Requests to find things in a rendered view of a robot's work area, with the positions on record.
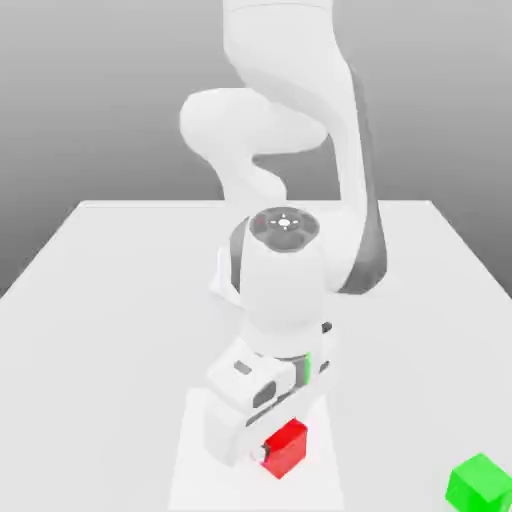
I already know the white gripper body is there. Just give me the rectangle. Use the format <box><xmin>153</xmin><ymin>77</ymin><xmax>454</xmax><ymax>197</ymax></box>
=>
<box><xmin>203</xmin><ymin>359</ymin><xmax>336</xmax><ymax>469</ymax></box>

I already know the small green cube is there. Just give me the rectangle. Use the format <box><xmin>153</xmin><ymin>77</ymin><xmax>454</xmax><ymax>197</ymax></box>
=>
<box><xmin>444</xmin><ymin>452</ymin><xmax>512</xmax><ymax>512</ymax></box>

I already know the small red cube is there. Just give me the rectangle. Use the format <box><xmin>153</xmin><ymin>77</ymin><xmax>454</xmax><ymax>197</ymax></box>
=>
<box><xmin>260</xmin><ymin>417</ymin><xmax>310</xmax><ymax>480</ymax></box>

